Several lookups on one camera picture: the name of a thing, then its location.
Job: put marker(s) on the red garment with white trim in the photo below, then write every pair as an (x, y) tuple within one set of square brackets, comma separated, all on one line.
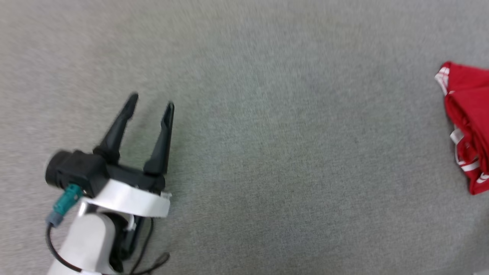
[(471, 114)]

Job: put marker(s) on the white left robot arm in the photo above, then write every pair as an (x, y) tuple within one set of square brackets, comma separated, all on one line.
[(88, 244)]

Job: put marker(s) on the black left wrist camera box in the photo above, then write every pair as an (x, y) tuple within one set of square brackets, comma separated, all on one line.
[(74, 172)]

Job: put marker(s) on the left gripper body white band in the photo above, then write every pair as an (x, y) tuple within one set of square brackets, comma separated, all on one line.
[(130, 198)]

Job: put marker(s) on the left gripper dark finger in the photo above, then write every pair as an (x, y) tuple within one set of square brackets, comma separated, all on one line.
[(162, 145), (116, 131)]

